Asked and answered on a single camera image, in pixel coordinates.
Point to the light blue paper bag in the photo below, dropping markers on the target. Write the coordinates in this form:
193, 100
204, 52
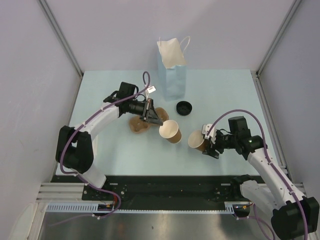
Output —
172, 67

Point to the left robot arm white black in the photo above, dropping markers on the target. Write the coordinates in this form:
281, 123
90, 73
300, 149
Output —
75, 148

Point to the black plastic cup lid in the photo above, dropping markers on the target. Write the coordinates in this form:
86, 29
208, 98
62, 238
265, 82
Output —
184, 108

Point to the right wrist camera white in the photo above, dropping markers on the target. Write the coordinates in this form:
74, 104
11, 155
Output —
209, 132

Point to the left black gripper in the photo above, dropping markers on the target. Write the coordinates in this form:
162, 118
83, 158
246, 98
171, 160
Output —
149, 113

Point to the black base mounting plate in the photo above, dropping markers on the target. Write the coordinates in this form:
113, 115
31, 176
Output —
171, 193

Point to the brown paper cup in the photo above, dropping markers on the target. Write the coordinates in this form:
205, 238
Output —
196, 141
170, 131

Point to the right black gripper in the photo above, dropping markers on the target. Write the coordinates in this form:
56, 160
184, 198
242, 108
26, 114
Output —
215, 146

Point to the white slotted cable duct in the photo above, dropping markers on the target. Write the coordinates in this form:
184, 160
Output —
72, 207

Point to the aluminium frame rail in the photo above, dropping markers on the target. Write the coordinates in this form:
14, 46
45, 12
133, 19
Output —
48, 13

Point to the light blue table mat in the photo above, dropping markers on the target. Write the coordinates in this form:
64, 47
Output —
215, 95

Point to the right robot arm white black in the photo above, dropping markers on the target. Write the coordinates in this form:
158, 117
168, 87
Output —
292, 214

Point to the brown cardboard cup carrier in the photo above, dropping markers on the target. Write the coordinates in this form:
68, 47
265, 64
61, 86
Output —
137, 126

